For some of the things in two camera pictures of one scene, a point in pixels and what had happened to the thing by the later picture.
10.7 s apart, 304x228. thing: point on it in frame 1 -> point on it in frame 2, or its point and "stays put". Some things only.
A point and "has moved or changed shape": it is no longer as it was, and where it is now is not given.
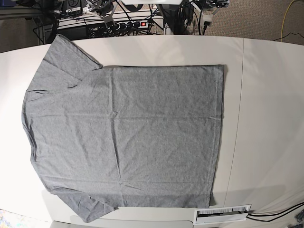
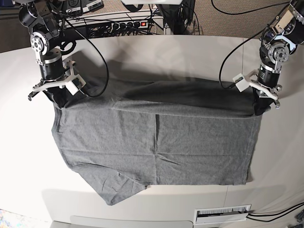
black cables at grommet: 276,213 stays put
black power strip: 130,24 stays put
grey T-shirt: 104,137 has moved or changed shape
